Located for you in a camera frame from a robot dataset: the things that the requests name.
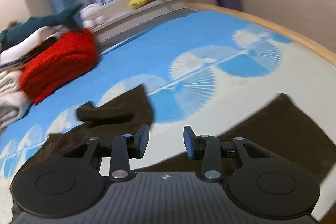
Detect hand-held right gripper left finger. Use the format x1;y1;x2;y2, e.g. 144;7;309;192
62;124;151;180

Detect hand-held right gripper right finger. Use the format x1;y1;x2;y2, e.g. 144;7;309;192
183;125;274;180

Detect brown corduroy pants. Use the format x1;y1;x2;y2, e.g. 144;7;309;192
10;84;335;219

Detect blue white patterned bedsheet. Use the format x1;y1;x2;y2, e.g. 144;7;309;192
0;5;336;224

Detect red folded blanket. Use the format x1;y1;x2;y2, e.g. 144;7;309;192
20;28;100;105

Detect white plush toy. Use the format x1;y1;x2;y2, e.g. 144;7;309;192
79;3;106;29

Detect grey white crumpled cloth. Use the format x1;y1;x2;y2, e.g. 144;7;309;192
0;67;35;130

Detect yellow plush toy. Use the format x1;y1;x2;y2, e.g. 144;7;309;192
127;0;151;10

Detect blue shark plush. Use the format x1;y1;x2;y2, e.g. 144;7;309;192
0;4;85;53

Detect wooden bed frame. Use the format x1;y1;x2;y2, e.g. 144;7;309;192
186;2;336;67

